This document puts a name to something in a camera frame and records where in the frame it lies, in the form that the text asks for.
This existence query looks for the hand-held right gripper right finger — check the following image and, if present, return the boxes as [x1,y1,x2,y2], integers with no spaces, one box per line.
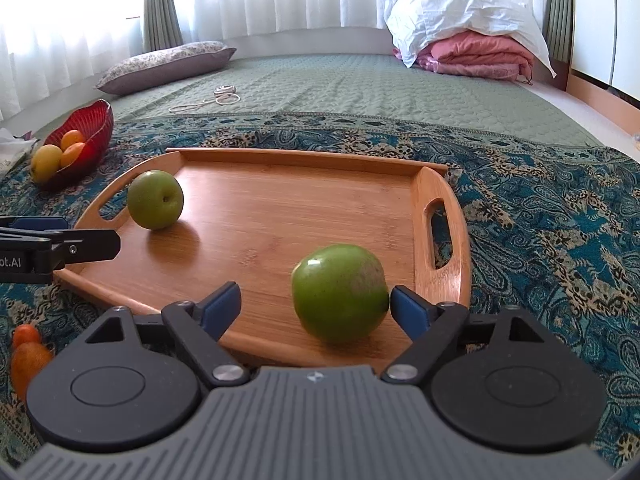
[381,285,557,386]

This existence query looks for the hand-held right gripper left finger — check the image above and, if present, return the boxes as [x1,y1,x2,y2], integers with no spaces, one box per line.
[74,281,251,389]

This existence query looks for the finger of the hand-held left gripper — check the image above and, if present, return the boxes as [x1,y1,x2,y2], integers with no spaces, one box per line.
[0,227,121,265]
[0,215,69,232]

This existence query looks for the large green apple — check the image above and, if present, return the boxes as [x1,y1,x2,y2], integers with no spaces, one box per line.
[291,244,391,345]

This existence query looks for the small green apple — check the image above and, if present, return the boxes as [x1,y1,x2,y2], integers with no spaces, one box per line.
[127,170,184,231]

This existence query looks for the wooden tray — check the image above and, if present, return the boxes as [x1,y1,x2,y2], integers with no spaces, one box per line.
[52,147,472,368]

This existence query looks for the yellow lemon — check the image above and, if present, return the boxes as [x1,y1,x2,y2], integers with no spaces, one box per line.
[31,144,63,182]

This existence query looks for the white cloth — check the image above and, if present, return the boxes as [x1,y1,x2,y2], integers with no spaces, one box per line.
[0,127,40,177]

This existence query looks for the red glass bowl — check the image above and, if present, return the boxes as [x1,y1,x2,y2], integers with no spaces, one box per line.
[39,99,115,191]

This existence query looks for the teal paisley blanket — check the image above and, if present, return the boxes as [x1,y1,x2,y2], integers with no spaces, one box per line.
[0,112,640,466]

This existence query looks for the floral pillow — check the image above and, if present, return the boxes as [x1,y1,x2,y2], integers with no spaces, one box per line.
[95,41,237,96]

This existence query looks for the green quilted mat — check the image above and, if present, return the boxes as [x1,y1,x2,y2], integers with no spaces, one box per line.
[97,51,603,148]

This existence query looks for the green curtain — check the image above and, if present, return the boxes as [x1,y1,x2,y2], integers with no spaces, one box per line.
[142,0,184,51]
[544,0,574,63]

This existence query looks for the folded pink blanket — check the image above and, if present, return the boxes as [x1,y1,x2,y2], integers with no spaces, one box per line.
[392,30,536,84]

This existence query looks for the white pillow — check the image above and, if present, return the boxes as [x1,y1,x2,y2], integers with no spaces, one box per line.
[379,0,557,78]

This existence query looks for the white wardrobe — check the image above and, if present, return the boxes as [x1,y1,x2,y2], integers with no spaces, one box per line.
[565,0,640,153]

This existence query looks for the white coiled cable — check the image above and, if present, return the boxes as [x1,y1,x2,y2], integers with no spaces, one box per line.
[168,86,241,114]

